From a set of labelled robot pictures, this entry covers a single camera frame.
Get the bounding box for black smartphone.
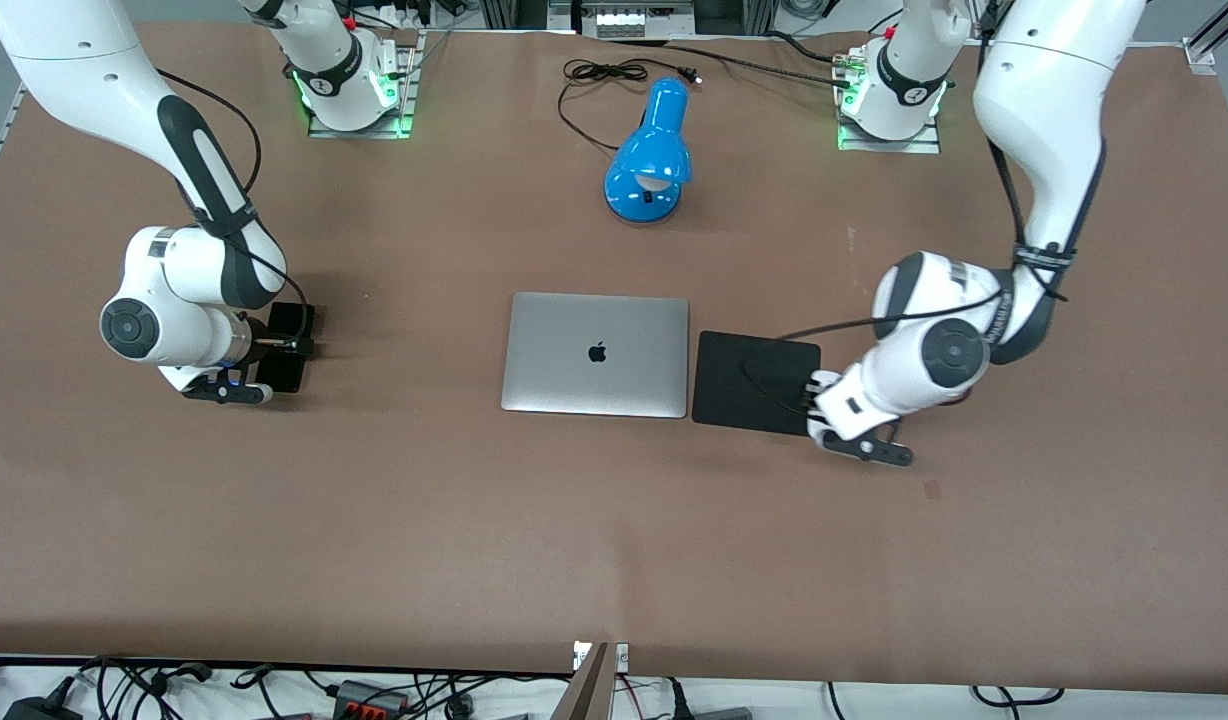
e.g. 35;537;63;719
257;303;316;394

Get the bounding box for black mouse pad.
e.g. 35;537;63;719
691;330;822;438

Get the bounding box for silver laptop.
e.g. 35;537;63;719
501;292;691;419

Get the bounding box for blue desk lamp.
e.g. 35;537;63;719
603;77;694;224

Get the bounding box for grey box with orange buttons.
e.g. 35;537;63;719
332;679;412;719

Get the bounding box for black power adapter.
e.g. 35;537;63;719
4;690;81;720

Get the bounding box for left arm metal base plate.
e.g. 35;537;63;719
836;48;943;155

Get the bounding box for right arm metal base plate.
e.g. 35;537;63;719
308;30;422;139

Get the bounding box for thick black braided cable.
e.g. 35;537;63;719
664;40;857;93

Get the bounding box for thin black lamp cord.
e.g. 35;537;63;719
557;58;702;153

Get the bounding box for grey post with metal bracket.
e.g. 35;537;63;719
549;642;630;720

